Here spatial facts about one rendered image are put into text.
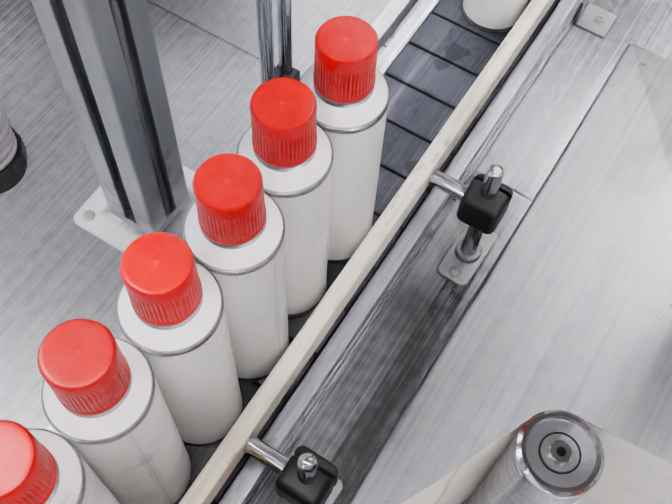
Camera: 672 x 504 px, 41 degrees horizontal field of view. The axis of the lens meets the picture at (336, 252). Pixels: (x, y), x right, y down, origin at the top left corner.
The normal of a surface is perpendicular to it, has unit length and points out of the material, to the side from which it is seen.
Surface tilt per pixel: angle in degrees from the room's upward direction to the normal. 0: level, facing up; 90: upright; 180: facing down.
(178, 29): 0
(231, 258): 42
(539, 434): 0
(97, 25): 90
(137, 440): 90
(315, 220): 90
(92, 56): 90
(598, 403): 0
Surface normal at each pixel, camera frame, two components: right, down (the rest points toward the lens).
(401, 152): 0.04, -0.47
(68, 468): 0.66, -0.51
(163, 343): 0.04, 0.29
